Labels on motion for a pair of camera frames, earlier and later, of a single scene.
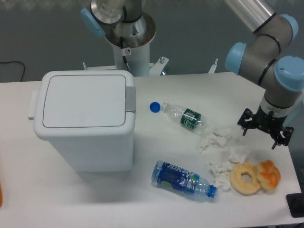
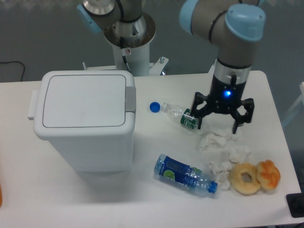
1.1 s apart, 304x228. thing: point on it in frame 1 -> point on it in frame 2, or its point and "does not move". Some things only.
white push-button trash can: x=89 y=115 does not move
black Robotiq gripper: x=268 y=122 -> x=224 y=97
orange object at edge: x=1 y=195 does not move
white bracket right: x=212 y=69 does not move
